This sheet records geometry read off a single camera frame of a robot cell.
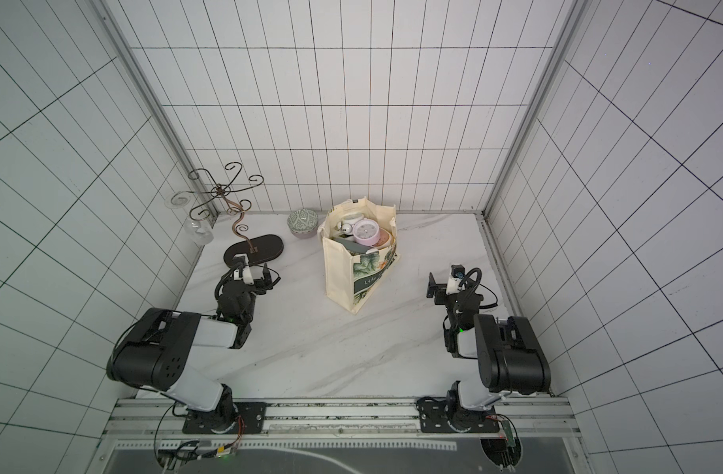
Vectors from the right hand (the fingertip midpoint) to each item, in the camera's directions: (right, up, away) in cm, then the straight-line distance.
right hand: (452, 270), depth 91 cm
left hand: (-64, 0, +2) cm, 64 cm away
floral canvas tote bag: (-31, -1, -11) cm, 33 cm away
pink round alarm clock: (-27, +12, -3) cm, 30 cm away
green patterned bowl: (-52, +16, +20) cm, 58 cm away
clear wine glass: (-79, +12, -1) cm, 80 cm away
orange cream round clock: (-22, +10, -2) cm, 24 cm away
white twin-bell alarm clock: (-34, +14, 0) cm, 37 cm away
